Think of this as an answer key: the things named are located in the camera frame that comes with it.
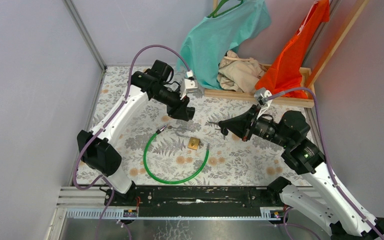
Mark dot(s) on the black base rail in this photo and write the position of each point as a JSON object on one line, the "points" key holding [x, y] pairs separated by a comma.
{"points": [[170, 201]]}

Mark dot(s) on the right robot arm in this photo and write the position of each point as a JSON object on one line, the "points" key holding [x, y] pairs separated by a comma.
{"points": [[341, 217]]}

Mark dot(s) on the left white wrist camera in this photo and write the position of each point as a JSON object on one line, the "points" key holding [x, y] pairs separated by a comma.
{"points": [[188, 86]]}

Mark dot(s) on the wooden rack pole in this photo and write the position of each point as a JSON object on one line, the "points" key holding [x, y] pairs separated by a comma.
{"points": [[329, 35]]}

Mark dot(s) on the aluminium corner post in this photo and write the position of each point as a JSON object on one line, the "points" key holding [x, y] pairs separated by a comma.
{"points": [[81, 27]]}

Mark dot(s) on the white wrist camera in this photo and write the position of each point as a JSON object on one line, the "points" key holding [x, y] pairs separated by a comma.
{"points": [[188, 86], [262, 97]]}

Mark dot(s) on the floral table mat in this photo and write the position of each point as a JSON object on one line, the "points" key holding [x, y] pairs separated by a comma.
{"points": [[232, 162]]}

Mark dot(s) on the brass padlock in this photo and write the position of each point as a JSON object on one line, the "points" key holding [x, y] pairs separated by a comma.
{"points": [[194, 143]]}

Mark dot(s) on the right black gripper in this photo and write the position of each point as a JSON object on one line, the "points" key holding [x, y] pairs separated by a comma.
{"points": [[239, 123]]}

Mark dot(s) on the green cable lock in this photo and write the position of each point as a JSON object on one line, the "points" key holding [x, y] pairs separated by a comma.
{"points": [[167, 160]]}

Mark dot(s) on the beige crumpled cloth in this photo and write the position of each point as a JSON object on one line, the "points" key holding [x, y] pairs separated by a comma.
{"points": [[239, 74]]}

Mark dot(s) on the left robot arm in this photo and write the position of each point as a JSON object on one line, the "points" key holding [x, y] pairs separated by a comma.
{"points": [[96, 147]]}

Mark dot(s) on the teal t-shirt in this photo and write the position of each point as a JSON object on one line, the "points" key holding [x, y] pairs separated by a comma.
{"points": [[207, 43]]}

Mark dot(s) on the green clothes hanger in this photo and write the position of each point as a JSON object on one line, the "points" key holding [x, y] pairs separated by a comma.
{"points": [[221, 7]]}

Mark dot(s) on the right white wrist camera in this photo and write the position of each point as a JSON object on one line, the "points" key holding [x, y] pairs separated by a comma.
{"points": [[262, 97]]}

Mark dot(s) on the orange t-shirt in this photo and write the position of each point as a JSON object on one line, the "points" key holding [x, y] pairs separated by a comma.
{"points": [[284, 73]]}

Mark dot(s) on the black head keys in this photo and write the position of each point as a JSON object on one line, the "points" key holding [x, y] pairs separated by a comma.
{"points": [[224, 131]]}

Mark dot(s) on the wooden tray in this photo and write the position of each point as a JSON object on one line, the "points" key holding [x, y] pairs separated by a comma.
{"points": [[231, 94]]}

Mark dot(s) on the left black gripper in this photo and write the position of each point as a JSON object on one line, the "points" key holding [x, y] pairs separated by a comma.
{"points": [[178, 109]]}

